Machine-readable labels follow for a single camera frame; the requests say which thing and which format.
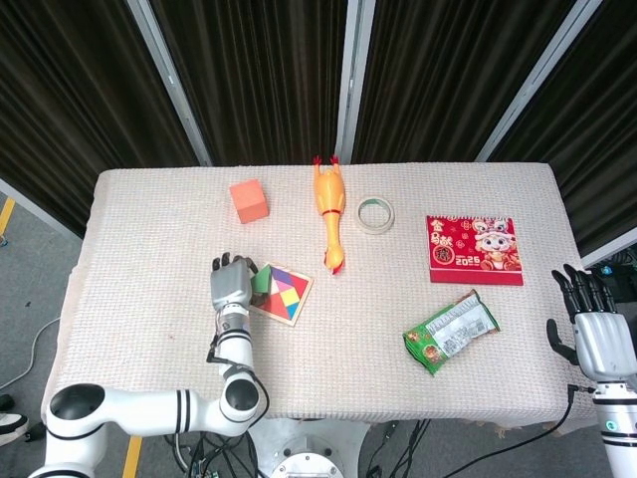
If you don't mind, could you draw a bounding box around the black floor cable bundle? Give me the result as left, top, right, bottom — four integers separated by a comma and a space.
168, 428, 260, 478

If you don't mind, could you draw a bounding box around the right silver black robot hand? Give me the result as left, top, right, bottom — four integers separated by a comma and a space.
545, 263, 637, 382

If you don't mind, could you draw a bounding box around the wooden tangram tray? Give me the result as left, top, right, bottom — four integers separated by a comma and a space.
248, 261, 316, 329

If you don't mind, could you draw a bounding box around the beige woven tablecloth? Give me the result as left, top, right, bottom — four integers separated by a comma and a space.
40, 161, 598, 432

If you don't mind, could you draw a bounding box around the medium red triangle tangram piece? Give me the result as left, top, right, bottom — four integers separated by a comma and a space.
288, 272, 311, 301

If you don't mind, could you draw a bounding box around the large red triangle tangram piece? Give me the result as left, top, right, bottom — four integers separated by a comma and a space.
253, 292, 291, 321

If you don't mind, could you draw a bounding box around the black and white shoe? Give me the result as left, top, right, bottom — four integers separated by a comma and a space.
0, 411, 30, 447

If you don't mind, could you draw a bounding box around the orange foam cube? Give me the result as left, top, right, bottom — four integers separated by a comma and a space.
228, 178, 271, 225

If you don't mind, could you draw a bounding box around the red desk calendar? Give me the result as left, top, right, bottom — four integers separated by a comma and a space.
425, 214, 526, 287

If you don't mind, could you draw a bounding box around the silver metal frame post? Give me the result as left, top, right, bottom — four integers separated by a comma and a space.
126, 0, 213, 166
333, 0, 375, 164
476, 0, 611, 163

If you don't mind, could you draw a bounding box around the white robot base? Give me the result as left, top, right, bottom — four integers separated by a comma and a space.
247, 417, 372, 478

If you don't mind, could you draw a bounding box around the white floor cable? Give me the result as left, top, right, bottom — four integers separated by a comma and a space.
0, 317, 62, 392

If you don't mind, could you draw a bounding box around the green triangle puzzle piece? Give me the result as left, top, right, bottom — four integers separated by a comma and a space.
250, 265, 275, 296

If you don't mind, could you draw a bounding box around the yellow rubber chicken toy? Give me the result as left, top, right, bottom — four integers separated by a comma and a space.
312, 154, 347, 276

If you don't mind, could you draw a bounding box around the green snack bag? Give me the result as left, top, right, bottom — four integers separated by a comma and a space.
401, 289, 501, 377

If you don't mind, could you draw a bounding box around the black curtain panel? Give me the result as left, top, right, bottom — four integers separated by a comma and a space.
490, 0, 637, 258
0, 0, 200, 238
148, 0, 349, 167
351, 0, 581, 164

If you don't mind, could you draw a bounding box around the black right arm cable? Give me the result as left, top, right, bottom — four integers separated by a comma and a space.
365, 383, 597, 478

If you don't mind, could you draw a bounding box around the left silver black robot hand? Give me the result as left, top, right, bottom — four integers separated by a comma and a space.
208, 252, 273, 314

